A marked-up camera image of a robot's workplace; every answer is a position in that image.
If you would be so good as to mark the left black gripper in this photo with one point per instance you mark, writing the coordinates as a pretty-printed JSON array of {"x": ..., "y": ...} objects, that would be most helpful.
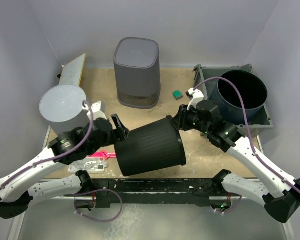
[{"x": 116, "y": 136}]

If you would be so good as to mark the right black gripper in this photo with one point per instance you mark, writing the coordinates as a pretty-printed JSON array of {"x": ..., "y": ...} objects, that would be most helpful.
[{"x": 181, "y": 121}]

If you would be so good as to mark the large black round bucket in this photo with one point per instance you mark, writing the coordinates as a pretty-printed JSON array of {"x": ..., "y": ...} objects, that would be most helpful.
[{"x": 152, "y": 147}]

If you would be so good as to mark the light grey round bin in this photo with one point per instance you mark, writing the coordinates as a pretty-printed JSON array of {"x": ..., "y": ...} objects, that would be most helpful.
[{"x": 62, "y": 108}]

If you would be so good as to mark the dark grey mesh basket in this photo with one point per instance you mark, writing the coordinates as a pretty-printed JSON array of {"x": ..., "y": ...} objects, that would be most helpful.
[{"x": 137, "y": 72}]

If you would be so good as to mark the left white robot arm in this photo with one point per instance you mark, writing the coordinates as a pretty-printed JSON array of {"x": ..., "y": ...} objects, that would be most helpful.
[{"x": 24, "y": 188}]

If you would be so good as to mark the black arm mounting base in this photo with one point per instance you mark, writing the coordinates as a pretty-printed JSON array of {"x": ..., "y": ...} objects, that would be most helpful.
[{"x": 193, "y": 191}]

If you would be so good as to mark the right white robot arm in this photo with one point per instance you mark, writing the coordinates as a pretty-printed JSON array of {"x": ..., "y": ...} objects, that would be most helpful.
[{"x": 278, "y": 192}]

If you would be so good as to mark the pink plastic clip tool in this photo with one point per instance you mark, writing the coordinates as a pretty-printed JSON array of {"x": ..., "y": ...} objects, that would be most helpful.
[{"x": 103, "y": 154}]

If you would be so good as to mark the small green block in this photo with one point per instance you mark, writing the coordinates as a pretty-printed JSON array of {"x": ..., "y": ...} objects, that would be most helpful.
[{"x": 177, "y": 94}]

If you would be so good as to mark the white printed card package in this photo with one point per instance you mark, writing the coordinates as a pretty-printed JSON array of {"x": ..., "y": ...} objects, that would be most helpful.
[{"x": 93, "y": 165}]

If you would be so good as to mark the small whiteboard yellow edge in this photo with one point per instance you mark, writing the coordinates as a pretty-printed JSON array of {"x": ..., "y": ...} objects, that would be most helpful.
[{"x": 72, "y": 72}]

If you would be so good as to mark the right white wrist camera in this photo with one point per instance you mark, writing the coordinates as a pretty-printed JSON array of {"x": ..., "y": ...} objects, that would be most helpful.
[{"x": 195, "y": 96}]

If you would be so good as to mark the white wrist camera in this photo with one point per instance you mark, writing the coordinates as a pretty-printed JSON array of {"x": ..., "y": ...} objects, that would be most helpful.
[
  {"x": 195, "y": 96},
  {"x": 94, "y": 111}
]

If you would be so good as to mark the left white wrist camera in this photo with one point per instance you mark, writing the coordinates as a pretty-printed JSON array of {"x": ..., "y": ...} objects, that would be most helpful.
[{"x": 94, "y": 111}]

